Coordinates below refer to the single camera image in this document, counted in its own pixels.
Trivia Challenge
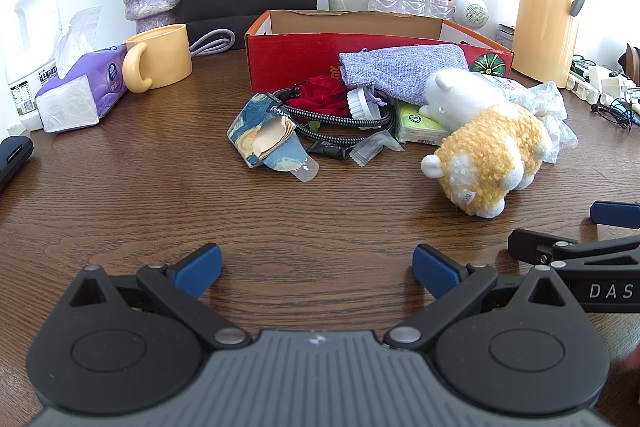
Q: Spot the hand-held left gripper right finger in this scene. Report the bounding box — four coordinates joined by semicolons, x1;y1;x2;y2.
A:
384;243;571;350

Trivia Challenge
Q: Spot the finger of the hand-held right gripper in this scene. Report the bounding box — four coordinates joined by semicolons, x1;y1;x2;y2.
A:
590;201;640;229
508;229;640;269

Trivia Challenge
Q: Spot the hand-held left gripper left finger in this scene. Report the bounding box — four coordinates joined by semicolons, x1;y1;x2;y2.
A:
67;243;252;350

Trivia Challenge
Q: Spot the white and yellow plush toy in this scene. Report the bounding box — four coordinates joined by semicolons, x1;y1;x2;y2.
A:
420;68;553;220

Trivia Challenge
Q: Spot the pale green plastic bag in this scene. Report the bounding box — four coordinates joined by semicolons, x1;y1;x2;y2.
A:
517;82;578;165

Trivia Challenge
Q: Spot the clear plastic wrapper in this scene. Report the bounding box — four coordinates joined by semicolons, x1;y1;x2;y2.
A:
348;130;405;168

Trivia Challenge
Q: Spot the green tissue pack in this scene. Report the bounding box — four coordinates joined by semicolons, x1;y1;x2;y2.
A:
395;99;453;146

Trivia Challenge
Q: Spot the blue swirl printed packet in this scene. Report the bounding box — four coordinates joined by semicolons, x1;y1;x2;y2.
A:
226;92;320;182

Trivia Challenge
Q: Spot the black sachet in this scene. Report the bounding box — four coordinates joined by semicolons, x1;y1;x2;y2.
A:
306;138;353;160

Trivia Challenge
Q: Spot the black braided cable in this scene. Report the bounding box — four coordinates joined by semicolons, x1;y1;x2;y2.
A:
270;86;396;145

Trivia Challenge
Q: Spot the lavender fabric pouch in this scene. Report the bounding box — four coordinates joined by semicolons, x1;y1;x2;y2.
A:
338;44;469;100

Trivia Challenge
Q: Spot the red fabric rose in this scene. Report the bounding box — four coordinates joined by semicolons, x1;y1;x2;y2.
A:
291;75;357;120

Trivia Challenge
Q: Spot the red cardboard box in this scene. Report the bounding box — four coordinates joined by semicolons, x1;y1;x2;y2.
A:
244;9;516;95

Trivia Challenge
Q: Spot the white power strip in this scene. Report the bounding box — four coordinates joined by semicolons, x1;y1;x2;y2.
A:
566;64;640;108

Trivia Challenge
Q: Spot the dark brown object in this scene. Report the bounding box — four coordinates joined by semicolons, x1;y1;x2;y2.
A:
617;43;640;82

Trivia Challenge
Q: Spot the yellow thermos jug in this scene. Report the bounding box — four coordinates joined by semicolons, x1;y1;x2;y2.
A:
511;0;590;88

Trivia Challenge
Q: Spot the yellow mug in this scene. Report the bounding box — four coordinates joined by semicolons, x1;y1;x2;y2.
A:
122;23;193;94

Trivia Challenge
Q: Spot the dark blue case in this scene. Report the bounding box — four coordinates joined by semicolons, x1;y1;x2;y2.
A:
0;136;35;192

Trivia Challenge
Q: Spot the purple tissue pack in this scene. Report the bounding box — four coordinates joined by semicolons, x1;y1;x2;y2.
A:
35;6;132;135

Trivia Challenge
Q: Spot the white robot speaker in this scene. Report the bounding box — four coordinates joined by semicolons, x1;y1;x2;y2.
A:
454;0;490;30

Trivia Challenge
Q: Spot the white detergent bottle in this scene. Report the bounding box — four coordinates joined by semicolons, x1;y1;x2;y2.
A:
2;0;63;132

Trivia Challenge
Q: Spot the black earphone cable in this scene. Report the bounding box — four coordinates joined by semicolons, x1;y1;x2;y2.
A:
590;99;640;130

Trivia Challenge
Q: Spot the lilac cable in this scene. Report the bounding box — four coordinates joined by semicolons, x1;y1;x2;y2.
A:
189;28;237;56

